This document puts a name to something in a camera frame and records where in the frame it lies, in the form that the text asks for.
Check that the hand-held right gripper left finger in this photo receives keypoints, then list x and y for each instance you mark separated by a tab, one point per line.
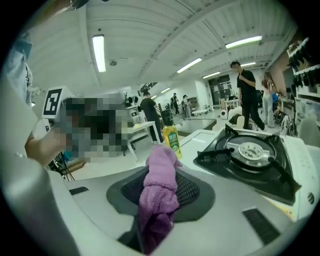
100	212

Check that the yellow bottle with black cap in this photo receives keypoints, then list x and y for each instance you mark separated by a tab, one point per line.
172	140

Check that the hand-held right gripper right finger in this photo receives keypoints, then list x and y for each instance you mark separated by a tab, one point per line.
225	225

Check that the white shelving unit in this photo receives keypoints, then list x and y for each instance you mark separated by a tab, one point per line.
305	100

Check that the round ceiling detector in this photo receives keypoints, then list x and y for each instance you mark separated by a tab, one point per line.
113	62

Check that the person's left forearm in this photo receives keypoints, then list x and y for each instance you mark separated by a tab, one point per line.
40	147

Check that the purple cloth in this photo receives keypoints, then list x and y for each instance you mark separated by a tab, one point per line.
160	190

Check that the white work table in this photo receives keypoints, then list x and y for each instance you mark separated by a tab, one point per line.
197	137

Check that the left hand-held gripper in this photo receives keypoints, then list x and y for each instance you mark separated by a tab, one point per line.
52	102

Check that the long ceiling light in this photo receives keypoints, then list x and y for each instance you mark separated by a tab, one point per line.
243	41
98	52
189	65

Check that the grey green chair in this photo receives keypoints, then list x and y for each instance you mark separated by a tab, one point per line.
307	131

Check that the white rounded appliance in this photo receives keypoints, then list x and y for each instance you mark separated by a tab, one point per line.
223	114

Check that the person's light blue clothing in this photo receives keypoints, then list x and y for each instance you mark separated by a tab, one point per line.
17	112

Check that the beige trash bin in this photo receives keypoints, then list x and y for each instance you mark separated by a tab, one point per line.
238	121

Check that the white side table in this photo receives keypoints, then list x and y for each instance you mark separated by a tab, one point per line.
145	127

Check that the white portable gas stove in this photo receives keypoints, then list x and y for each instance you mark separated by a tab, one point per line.
295	160

